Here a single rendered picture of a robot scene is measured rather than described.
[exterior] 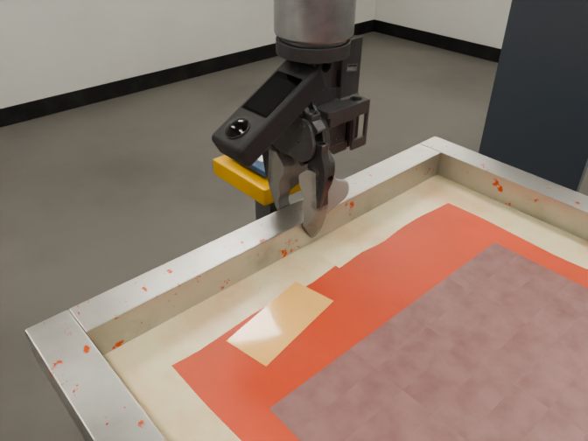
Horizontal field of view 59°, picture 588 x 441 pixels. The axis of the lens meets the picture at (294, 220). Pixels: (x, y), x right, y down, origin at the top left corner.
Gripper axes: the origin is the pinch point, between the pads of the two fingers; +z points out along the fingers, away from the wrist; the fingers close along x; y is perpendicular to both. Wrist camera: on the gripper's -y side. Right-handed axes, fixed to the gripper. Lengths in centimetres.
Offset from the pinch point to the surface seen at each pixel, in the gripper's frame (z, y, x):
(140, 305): -0.7, -20.2, -1.9
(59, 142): 103, 50, 261
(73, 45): 64, 87, 308
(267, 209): 11.6, 10.2, 17.6
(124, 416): -0.8, -26.5, -11.5
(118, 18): 52, 120, 308
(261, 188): 4.1, 5.8, 13.4
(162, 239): 101, 46, 135
